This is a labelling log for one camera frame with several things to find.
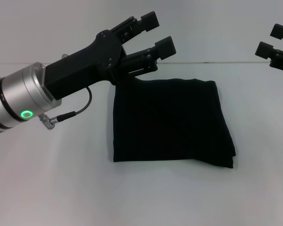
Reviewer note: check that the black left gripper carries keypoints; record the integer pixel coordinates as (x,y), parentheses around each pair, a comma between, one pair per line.
(85,66)

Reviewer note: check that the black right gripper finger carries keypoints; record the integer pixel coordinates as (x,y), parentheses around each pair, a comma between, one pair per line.
(279,30)
(264,50)

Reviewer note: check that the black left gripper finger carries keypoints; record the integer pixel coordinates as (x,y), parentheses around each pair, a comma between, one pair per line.
(149,21)
(166,48)

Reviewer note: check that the black t-shirt with FREE print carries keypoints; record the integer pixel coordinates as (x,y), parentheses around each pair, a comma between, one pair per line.
(169,122)

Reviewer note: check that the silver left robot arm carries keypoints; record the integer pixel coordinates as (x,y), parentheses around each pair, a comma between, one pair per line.
(19,94)

